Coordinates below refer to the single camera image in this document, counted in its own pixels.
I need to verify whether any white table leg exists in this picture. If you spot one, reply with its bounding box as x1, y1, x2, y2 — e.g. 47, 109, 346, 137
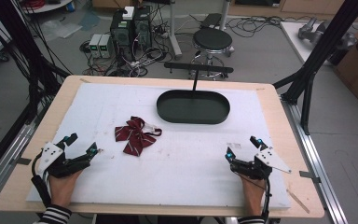
167, 0, 184, 60

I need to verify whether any black tape piece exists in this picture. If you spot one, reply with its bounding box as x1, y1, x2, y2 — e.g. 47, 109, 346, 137
14, 157, 33, 166
298, 170, 322, 184

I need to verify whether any black oval tray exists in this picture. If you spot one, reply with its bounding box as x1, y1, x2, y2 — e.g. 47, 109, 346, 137
156, 89, 231, 125

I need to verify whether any tangle of floor cables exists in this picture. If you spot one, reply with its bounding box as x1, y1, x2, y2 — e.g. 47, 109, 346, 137
78, 18, 181, 77

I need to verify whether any aluminium rail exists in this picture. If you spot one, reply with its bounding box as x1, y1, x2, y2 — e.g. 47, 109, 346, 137
280, 94, 350, 224
0, 122, 46, 210

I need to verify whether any black metal frame stand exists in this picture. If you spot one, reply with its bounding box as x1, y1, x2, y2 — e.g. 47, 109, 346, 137
272, 0, 358, 135
0, 0, 73, 185

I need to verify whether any thin wooden stick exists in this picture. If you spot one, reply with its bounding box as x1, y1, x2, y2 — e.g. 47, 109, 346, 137
286, 189, 311, 215

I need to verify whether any black T-shaped stand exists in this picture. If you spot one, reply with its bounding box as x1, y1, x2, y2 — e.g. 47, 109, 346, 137
163, 61, 235, 92

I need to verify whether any dark red striped bow tie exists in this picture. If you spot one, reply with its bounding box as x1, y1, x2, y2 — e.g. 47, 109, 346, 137
114, 116, 163, 158

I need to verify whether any black flat device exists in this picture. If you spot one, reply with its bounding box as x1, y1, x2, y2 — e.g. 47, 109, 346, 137
200, 12, 223, 30

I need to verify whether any white box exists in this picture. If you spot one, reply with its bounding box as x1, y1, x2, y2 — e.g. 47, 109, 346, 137
121, 6, 135, 21

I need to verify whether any black round stool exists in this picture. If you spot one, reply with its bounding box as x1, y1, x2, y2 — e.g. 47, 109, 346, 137
188, 26, 236, 79

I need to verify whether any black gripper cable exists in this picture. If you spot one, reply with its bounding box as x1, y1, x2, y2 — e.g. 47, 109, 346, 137
259, 175, 273, 222
30, 151, 53, 209

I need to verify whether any person's left hand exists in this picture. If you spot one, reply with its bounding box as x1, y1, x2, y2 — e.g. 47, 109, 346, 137
48, 169, 84, 208

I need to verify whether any white board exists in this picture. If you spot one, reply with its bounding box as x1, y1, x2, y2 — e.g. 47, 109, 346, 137
279, 20, 335, 67

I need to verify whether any grey power supply box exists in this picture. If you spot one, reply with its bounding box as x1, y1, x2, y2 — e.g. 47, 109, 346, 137
88, 33, 103, 59
98, 34, 115, 59

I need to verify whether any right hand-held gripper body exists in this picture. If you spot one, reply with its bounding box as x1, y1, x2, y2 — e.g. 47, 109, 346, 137
229, 147, 293, 181

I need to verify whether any white foam mat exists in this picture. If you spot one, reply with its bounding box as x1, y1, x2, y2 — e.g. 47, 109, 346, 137
25, 81, 292, 210

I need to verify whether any person's right hand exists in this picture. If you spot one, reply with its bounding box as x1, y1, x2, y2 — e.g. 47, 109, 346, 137
240, 175, 267, 217

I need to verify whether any black computer tower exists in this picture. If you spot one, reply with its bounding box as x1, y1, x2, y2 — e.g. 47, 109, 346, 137
132, 5, 154, 51
109, 9, 135, 61

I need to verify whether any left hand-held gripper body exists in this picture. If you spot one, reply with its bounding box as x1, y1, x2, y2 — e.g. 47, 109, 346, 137
37, 142, 92, 179

